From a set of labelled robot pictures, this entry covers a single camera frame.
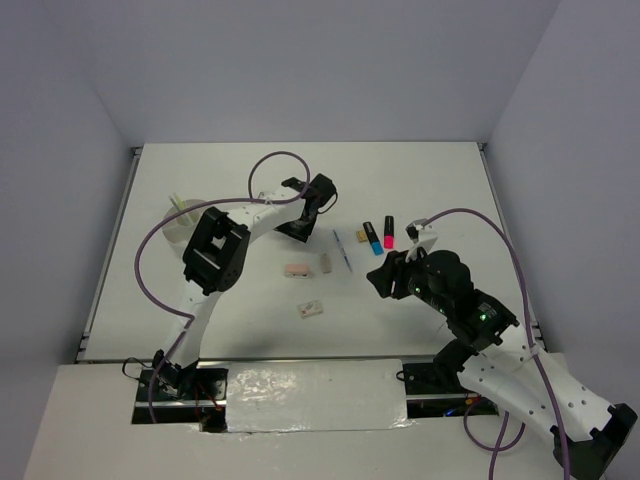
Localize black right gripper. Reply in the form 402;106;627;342
365;242;451;314

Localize blue clear pen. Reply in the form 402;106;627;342
332;229;353;273

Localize yellow clear pen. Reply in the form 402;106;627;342
171;193;193;225

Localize green clear pen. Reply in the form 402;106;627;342
169;195;185;211

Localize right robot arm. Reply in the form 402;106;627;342
366;250;638;479

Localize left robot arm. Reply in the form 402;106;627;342
152;174;337;399

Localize blue capped black highlighter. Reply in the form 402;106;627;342
363;221;384;256

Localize pink capped black highlighter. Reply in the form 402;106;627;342
383;215;395;250

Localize beige long eraser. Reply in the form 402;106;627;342
320;253;332;274

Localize white staple box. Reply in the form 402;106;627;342
297;300;324;319

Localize white round container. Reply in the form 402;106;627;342
161;199;203;249

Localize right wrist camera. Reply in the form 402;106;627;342
405;218;439;263

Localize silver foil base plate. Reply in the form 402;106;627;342
225;359;410;433

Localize black mounting rail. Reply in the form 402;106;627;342
131;358;477;433

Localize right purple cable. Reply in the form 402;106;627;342
422;208;576;480

